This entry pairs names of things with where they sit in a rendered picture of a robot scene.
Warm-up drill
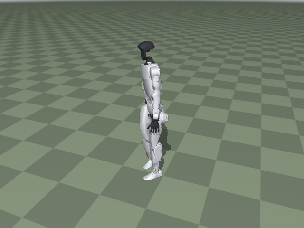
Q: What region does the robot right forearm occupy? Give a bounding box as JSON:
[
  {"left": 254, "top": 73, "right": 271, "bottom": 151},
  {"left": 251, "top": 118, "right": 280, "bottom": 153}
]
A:
[{"left": 143, "top": 89, "right": 150, "bottom": 103}]

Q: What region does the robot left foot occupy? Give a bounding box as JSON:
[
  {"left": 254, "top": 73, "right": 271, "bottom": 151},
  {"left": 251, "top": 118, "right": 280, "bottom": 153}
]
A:
[{"left": 143, "top": 169, "right": 163, "bottom": 181}]

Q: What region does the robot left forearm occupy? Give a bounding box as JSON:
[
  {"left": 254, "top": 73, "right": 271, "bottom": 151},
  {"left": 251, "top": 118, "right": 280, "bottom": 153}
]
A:
[{"left": 152, "top": 92, "right": 161, "bottom": 120}]

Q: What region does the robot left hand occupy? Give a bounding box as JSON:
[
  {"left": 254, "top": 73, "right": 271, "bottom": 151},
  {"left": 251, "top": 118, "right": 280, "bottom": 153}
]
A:
[{"left": 147, "top": 114, "right": 159, "bottom": 133}]

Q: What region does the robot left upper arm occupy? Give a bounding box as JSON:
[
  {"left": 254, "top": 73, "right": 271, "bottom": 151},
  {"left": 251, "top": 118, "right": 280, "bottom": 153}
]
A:
[{"left": 150, "top": 66, "right": 161, "bottom": 98}]

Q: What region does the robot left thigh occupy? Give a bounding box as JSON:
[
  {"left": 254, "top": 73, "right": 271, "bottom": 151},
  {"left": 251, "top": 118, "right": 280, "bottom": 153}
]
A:
[{"left": 149, "top": 109, "right": 168, "bottom": 150}]

